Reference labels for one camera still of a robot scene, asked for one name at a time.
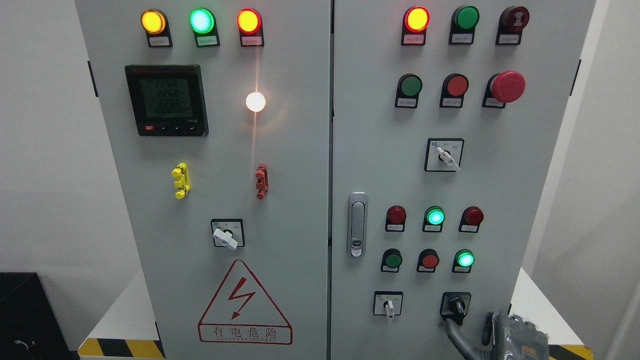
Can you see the black rotary knob switch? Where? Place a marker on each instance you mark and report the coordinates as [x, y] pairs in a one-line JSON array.
[[454, 306]]

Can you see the grey electrical control cabinet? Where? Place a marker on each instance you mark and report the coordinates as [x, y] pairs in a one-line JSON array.
[[329, 71]]

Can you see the red terminal connector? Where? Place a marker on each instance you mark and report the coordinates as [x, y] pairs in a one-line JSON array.
[[262, 181]]

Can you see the dark red indicator light left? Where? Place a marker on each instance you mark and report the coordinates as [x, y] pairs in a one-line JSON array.
[[395, 221]]

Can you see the dark red indicator light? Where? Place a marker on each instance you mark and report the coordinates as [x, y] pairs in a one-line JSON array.
[[471, 219], [395, 221]]

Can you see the white glowing lamp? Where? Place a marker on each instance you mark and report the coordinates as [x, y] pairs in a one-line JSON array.
[[255, 101]]

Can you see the green push button lower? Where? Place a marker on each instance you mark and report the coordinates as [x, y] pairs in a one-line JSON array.
[[391, 260]]

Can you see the green push button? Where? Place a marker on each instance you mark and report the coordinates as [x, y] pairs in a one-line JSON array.
[[391, 260], [408, 89]]

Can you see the green lit indicator middle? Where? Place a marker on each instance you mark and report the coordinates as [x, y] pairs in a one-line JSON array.
[[433, 219]]

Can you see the green push button upper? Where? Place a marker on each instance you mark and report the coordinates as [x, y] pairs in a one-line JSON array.
[[408, 89]]

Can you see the red push button lower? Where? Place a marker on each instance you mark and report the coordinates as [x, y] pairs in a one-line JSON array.
[[428, 261]]

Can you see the red push button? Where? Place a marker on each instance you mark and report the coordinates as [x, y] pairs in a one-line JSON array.
[[453, 91], [428, 261]]

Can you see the yellow terminal connector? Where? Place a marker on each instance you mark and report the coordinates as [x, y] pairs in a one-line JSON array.
[[181, 180]]

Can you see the red electric hazard warning sticker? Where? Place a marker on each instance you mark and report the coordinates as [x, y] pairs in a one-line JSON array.
[[242, 311]]

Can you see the dark red indicator light right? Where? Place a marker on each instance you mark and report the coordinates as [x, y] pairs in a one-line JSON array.
[[471, 219]]

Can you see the green lit indicator lower right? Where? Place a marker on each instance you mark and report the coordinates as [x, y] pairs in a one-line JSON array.
[[463, 261]]

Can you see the red push button upper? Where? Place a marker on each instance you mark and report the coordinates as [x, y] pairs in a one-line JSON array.
[[453, 91]]

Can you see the black digital power meter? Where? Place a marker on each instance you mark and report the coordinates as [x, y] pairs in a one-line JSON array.
[[167, 99]]

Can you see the red lit indicator light left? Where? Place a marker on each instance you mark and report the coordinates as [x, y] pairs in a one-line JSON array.
[[250, 28]]

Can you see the red lit indicator light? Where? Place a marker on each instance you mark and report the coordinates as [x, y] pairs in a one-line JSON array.
[[250, 28], [415, 22]]

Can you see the red lit indicator light right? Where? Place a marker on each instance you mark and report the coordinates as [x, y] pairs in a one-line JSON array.
[[415, 22]]

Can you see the green lit indicator light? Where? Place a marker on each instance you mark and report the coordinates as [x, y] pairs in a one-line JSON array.
[[204, 27]]

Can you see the red emergency stop mushroom button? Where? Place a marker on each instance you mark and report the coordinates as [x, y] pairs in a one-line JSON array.
[[503, 88]]

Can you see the green indicator light top right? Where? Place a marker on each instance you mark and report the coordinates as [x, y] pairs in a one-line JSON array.
[[463, 25]]

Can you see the yellow indicator light top left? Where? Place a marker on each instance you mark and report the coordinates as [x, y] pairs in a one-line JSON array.
[[156, 27]]

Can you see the white platform with hazard stripes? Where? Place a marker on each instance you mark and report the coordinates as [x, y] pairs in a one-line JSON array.
[[128, 329]]

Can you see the dark red buzzer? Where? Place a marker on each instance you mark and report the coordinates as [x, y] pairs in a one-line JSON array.
[[511, 24]]

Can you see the black box lower left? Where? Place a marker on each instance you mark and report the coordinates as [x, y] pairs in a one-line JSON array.
[[28, 328]]

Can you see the silver cabinet door handle lock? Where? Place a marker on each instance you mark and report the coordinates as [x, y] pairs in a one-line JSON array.
[[357, 212]]

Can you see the white rotary selector switch left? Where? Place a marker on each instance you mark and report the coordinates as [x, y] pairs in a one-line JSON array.
[[228, 233]]

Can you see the white rotary selector switch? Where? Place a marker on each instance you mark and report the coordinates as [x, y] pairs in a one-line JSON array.
[[443, 154], [228, 233], [388, 303]]

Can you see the white rotary selector switch upper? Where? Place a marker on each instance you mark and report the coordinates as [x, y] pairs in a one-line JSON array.
[[443, 154]]

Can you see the white rotary selector switch lower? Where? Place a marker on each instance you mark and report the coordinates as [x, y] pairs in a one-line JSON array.
[[388, 303]]

